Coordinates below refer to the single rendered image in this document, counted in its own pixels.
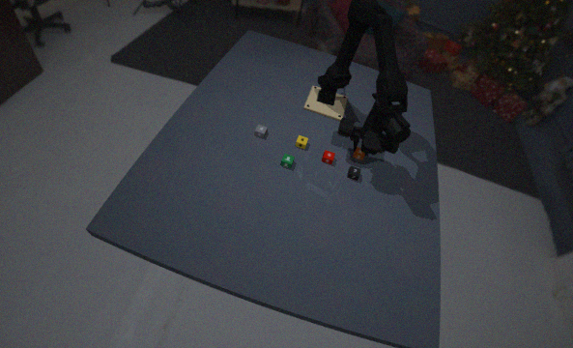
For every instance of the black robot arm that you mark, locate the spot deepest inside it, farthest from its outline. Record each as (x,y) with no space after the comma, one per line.
(391,85)

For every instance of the red block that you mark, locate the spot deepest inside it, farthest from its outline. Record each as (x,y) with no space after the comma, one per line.
(328,157)

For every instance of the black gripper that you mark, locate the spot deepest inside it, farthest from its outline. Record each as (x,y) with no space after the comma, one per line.
(347,128)

